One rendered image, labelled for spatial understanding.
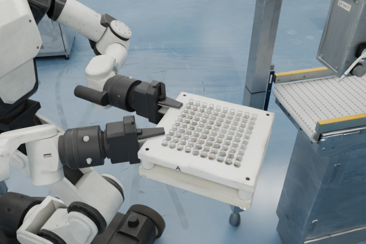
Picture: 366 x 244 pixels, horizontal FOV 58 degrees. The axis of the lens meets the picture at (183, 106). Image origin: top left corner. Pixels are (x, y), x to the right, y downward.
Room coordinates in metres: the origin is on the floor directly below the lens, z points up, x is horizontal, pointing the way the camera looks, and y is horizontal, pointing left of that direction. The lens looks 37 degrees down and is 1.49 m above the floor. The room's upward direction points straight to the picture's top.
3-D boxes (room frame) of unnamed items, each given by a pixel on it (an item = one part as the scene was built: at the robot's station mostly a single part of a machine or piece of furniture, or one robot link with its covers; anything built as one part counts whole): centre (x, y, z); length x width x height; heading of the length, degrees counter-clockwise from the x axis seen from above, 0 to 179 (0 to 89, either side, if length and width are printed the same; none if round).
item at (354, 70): (0.69, -0.42, 1.10); 0.03 x 0.02 x 0.04; 104
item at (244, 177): (0.56, -0.06, 1.00); 0.25 x 0.24 x 0.02; 158
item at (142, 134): (0.55, 0.07, 1.02); 0.06 x 0.03 x 0.02; 100
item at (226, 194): (0.56, -0.06, 0.95); 0.24 x 0.24 x 0.02; 68
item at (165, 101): (0.66, 0.03, 1.02); 0.06 x 0.03 x 0.02; 60
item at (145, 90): (0.71, 0.11, 1.00); 0.12 x 0.10 x 0.13; 60
